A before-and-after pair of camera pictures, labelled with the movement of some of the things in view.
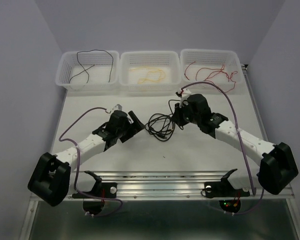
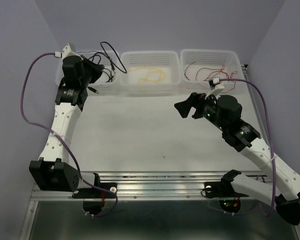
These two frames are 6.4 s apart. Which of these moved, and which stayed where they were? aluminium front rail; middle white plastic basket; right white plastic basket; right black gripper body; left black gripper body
Moved: left black gripper body; right black gripper body
Stayed: right white plastic basket; aluminium front rail; middle white plastic basket
